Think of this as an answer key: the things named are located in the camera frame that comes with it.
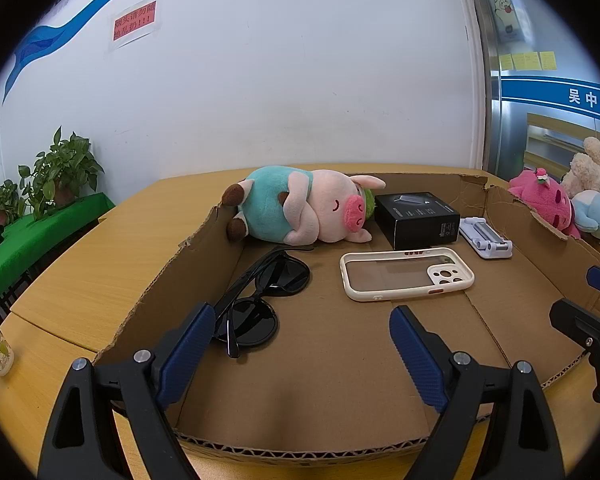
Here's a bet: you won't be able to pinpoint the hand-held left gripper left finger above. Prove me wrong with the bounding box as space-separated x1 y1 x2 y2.
39 302 217 480

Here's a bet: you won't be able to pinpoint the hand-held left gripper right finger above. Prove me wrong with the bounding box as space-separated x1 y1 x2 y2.
389 305 566 480

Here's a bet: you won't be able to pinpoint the black sunglasses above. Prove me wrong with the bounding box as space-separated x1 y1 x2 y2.
211 247 312 358

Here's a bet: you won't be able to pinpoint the cream phone case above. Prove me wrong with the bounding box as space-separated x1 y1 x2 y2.
340 246 476 302

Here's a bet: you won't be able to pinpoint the cardboard box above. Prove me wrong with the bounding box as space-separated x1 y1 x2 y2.
94 172 600 458

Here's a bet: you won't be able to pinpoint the white phone stand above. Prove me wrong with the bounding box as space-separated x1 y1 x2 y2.
458 216 513 260

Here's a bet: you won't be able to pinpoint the black product box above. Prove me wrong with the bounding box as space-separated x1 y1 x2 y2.
375 191 462 251

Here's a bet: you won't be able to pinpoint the wooden desktop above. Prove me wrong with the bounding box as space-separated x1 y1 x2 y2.
0 162 600 480

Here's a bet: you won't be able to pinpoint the blue elephant plush toy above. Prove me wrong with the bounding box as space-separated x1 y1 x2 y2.
570 190 600 241

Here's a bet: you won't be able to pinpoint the pink bear plush toy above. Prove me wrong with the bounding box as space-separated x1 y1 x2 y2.
507 167 581 240

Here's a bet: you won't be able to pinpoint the cream plush toy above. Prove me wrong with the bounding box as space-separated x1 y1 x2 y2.
560 136 600 198

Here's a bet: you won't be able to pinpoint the glass door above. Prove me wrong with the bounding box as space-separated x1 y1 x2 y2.
462 0 600 181

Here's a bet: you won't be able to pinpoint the pink pig plush toy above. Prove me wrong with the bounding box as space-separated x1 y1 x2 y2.
223 165 387 247

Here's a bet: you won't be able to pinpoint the green tablecloth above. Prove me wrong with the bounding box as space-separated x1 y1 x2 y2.
0 192 116 311

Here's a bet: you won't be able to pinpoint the large potted plant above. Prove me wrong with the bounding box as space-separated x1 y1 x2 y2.
19 126 105 221

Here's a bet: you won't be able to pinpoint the small potted plant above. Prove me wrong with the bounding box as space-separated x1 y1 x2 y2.
0 176 26 226

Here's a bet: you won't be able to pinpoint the cartoon sheep door poster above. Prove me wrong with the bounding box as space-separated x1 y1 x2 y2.
487 0 526 43

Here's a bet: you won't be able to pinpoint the red wall sign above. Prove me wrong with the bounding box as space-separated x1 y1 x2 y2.
109 0 161 51

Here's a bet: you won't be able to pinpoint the blue wave wall decal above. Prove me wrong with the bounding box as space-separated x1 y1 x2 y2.
2 0 391 106

